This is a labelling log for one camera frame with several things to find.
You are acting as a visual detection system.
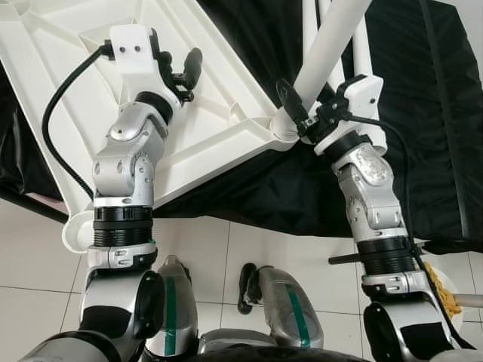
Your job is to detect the white plastic table top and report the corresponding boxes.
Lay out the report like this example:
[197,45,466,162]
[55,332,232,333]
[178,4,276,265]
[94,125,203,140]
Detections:
[0,0,303,253]

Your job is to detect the black metal table leg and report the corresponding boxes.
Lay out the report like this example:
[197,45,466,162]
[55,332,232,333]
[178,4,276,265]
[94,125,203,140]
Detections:
[328,253,365,266]
[0,187,69,225]

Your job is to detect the silver right robot leg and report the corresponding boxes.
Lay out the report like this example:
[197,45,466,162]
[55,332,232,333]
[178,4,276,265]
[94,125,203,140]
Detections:
[238,262,325,350]

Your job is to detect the silver robot leg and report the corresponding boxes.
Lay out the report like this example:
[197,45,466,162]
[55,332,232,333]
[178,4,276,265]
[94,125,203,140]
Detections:
[143,255,199,359]
[238,262,325,350]

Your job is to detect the yellow crumpled cloth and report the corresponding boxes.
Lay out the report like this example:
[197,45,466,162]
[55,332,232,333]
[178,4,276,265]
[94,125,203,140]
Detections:
[421,260,463,318]

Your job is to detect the silver left robot leg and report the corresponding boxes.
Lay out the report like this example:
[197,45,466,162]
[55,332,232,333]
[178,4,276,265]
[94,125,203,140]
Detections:
[143,255,199,359]

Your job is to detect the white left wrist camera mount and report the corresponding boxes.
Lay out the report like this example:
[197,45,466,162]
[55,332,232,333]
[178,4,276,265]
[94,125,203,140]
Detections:
[108,23,165,99]

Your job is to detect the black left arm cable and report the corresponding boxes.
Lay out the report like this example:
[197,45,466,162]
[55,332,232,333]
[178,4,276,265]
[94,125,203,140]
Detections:
[42,44,114,201]

